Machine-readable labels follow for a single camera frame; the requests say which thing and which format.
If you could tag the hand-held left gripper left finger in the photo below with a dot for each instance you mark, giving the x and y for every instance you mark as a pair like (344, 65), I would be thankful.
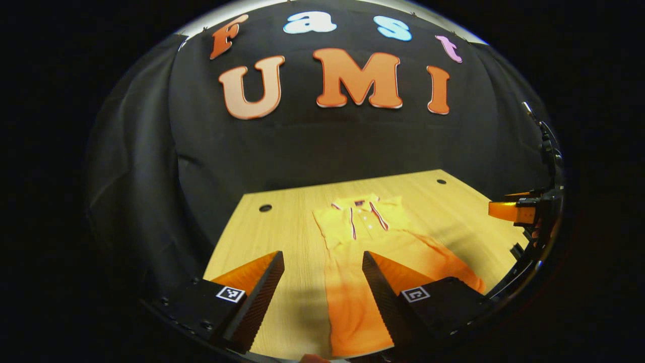
(259, 302)

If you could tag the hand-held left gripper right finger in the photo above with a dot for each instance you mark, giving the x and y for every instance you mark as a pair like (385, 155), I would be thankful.
(385, 302)

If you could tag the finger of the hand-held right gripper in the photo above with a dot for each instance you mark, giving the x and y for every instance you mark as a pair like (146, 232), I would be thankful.
(528, 202)
(534, 194)

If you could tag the orange polo T-shirt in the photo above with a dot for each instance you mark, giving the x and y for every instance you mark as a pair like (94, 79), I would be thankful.
(352, 302)

